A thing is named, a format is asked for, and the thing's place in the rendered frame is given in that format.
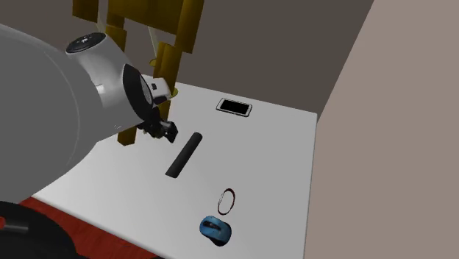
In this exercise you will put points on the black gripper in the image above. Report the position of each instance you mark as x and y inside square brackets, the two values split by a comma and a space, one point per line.
[163, 128]

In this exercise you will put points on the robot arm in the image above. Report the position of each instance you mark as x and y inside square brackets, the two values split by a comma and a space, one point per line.
[43, 118]

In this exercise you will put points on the black cylinder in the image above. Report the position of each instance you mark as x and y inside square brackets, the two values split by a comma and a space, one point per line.
[184, 154]

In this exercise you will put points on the white-framed black phone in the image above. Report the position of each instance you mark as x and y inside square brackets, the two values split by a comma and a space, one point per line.
[233, 107]

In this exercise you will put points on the yellow wooden easel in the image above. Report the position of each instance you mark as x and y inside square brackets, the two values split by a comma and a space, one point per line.
[168, 21]

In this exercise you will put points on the blue computer mouse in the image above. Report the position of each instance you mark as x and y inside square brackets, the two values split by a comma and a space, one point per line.
[215, 230]

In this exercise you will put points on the red robot stand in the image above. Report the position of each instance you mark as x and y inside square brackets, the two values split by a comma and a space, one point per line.
[97, 231]

